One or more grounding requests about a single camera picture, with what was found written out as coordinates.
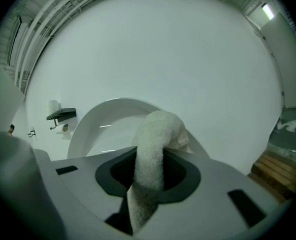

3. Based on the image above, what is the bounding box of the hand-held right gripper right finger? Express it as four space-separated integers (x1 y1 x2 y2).
137 147 293 240

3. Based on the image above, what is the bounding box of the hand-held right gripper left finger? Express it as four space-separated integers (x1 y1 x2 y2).
33 145 139 240

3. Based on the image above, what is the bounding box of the white toilet seat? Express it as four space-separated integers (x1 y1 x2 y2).
66 97 211 160

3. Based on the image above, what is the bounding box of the white fluffy cloth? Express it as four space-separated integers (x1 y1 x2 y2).
126 110 190 236

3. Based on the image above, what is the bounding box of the toilet paper holder with roll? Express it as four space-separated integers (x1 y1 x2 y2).
49 120 72 138

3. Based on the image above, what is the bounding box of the white toilet paper roll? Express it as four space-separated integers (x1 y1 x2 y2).
47 99 62 115

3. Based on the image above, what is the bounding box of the wooden slatted platform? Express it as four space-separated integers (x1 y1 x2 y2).
247 150 296 203

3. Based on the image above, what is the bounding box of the crumpled white rag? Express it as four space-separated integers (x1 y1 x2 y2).
276 118 296 134

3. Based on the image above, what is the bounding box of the ceiling tube light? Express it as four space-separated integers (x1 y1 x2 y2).
261 3 276 20

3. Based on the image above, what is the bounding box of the black wall shelf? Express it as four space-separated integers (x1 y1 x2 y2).
46 107 77 122

